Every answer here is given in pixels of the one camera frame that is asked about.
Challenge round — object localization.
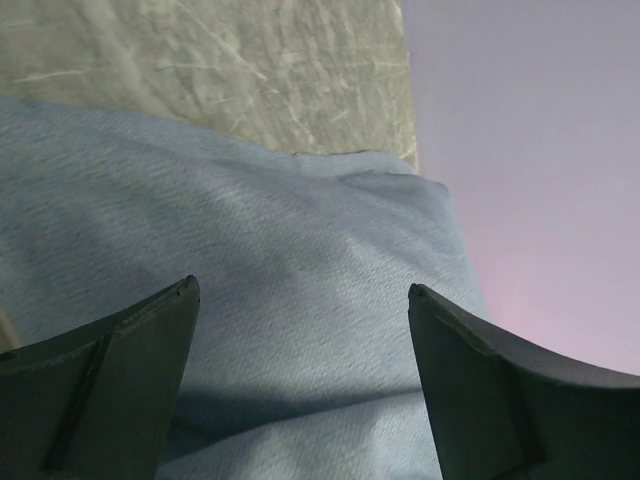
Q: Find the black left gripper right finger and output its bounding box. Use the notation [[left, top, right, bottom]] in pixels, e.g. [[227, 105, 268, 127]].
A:
[[408, 284, 639, 480]]

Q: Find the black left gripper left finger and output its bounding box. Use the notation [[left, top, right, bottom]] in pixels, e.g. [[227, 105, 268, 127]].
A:
[[1, 276, 200, 479]]

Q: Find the blue-grey fabric pillowcase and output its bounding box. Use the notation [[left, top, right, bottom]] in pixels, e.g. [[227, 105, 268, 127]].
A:
[[1, 97, 486, 479]]

